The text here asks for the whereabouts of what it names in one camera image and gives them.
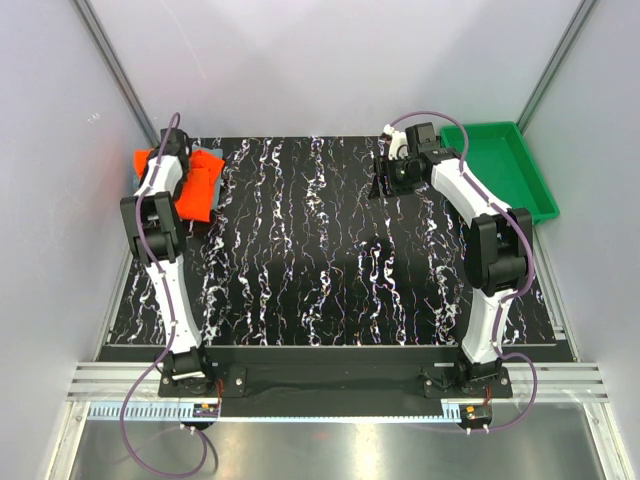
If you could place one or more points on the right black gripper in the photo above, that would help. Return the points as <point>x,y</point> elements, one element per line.
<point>383,168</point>

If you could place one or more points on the orange t shirt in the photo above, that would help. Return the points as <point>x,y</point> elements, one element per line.
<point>170,175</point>

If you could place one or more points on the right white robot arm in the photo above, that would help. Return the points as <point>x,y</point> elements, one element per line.
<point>498,259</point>

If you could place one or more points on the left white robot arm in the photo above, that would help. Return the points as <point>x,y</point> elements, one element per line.
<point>156,238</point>

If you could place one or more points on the black marbled table mat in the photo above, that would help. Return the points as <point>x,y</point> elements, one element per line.
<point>297,254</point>

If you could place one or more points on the green plastic tray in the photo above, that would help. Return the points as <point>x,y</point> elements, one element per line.
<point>500,157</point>

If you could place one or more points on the folded grey-blue t shirt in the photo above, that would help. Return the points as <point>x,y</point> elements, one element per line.
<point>202,189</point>

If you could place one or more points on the right orange connector block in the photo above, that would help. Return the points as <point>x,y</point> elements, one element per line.
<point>477,413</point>

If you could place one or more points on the orange connector block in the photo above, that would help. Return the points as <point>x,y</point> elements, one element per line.
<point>206,410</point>
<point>477,413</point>

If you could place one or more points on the left orange connector block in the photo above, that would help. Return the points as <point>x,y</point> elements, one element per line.
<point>206,410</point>

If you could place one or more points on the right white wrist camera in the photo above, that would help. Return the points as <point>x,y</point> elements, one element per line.
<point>396,141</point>

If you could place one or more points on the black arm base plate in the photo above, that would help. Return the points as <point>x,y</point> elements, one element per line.
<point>281,406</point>

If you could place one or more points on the aluminium frame rail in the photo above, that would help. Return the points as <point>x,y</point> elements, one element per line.
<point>556,382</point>

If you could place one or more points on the white slotted cable duct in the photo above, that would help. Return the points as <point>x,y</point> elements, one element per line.
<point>145,411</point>

